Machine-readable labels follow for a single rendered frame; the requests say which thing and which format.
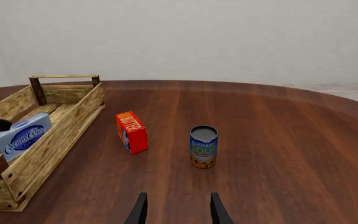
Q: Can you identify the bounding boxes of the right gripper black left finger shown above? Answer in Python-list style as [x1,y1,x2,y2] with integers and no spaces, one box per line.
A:
[124,192,149,224]

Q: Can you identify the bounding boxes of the red butter box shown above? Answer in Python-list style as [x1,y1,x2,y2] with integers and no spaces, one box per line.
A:
[115,110,149,155]

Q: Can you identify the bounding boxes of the blue alphabet soup tin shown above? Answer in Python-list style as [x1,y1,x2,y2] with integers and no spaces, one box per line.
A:
[189,125,219,170]

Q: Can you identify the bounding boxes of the wooden slat tray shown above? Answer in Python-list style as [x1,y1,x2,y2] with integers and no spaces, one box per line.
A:
[0,74,106,213]

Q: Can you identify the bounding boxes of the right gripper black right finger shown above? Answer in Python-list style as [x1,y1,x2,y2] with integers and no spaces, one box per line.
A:
[210,192,235,224]

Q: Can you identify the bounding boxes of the pale blue cream cheese box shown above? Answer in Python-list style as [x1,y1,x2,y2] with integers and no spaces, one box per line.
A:
[0,112,53,163]

